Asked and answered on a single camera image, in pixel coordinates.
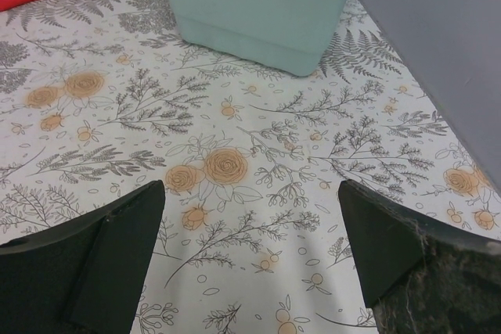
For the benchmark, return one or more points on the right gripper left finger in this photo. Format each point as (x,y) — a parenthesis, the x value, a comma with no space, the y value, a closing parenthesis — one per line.
(85,275)

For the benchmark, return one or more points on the floral table mat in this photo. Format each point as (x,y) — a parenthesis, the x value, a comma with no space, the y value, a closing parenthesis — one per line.
(98,97)

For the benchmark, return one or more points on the teal plastic bin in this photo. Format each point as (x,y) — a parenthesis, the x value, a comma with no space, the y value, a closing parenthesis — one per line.
(288,35)

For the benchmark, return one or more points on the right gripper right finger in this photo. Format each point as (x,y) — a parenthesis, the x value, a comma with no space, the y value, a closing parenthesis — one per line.
(418,274)

